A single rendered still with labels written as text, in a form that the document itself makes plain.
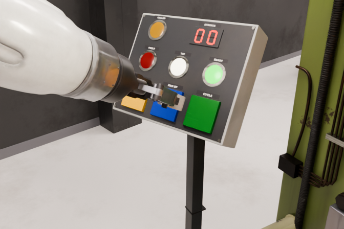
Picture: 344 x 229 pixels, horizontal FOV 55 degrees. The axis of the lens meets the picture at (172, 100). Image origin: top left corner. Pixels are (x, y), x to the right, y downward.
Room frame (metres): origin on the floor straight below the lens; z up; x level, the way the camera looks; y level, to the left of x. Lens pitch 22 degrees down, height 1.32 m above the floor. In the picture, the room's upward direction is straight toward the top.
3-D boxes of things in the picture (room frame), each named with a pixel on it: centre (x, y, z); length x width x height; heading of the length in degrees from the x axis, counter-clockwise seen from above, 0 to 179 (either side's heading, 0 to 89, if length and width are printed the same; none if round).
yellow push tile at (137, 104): (0.81, 0.09, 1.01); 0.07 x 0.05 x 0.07; 53
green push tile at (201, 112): (0.69, -0.07, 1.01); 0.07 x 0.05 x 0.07; 53
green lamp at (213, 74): (0.73, -0.10, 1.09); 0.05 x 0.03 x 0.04; 28
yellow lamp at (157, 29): (0.88, 0.04, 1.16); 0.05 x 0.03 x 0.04; 28
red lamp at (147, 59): (0.85, 0.06, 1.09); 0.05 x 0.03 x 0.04; 28
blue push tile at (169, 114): (0.75, 0.01, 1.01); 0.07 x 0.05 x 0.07; 53
